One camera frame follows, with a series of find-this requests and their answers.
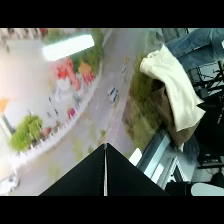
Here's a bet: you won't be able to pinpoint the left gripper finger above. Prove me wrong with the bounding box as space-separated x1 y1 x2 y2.
40 143 106 197

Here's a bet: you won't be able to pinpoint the brown garment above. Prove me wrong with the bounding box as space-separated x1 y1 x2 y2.
151 79 202 146

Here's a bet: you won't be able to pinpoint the cream garment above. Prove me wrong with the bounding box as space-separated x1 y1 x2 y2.
139 44 206 133

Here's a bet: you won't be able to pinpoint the blue jeans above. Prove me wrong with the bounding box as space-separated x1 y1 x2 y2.
165 28 224 72

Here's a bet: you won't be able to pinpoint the silver frame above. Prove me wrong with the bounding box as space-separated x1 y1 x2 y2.
135 130 198 191

